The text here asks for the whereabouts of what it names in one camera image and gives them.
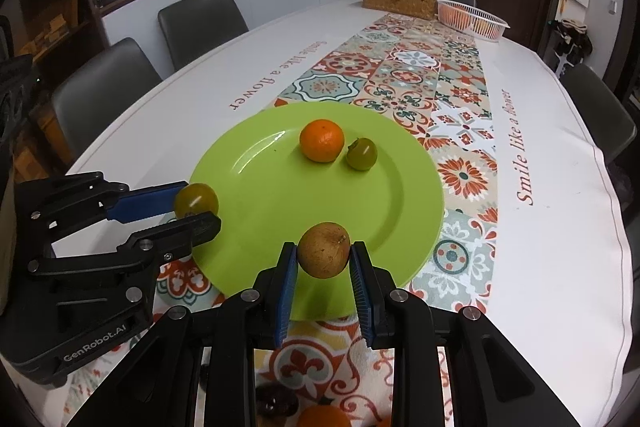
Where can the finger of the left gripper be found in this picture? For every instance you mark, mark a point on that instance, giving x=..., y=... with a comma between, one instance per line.
x=144, y=203
x=171, y=240

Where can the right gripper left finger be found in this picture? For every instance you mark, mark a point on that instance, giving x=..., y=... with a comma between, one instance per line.
x=254, y=319

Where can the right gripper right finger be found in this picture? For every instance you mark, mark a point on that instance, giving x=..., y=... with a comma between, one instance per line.
x=392, y=318

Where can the green fruit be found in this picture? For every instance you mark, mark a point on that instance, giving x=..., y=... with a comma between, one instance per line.
x=362, y=154
x=194, y=199

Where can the dark plum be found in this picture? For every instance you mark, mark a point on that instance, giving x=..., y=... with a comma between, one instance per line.
x=275, y=401

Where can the brown round fruit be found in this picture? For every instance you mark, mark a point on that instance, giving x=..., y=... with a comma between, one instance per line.
x=323, y=250

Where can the orange mandarin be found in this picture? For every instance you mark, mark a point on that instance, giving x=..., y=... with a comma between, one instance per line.
x=322, y=416
x=321, y=141

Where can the grey chair near left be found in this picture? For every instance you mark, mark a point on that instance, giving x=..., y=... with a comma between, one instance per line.
x=95, y=95

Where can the grey chair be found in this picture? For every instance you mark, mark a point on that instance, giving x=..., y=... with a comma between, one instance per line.
x=610, y=125
x=194, y=27
x=95, y=95

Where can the white tablecloth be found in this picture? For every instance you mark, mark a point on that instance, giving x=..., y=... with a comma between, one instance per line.
x=561, y=289

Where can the green fruit on plate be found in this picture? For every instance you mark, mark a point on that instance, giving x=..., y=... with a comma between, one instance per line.
x=362, y=154

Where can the grey chair far left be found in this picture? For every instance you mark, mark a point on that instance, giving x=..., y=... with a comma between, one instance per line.
x=194, y=27

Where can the orange mandarin on plate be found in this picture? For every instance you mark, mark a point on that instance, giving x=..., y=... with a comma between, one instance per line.
x=321, y=141

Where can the patterned table runner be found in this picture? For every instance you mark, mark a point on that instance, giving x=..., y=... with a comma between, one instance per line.
x=420, y=74

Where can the grey chair right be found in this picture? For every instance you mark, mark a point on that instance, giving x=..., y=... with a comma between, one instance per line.
x=610, y=125

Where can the plastic basket with oranges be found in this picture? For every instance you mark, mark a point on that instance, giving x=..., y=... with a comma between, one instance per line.
x=471, y=21

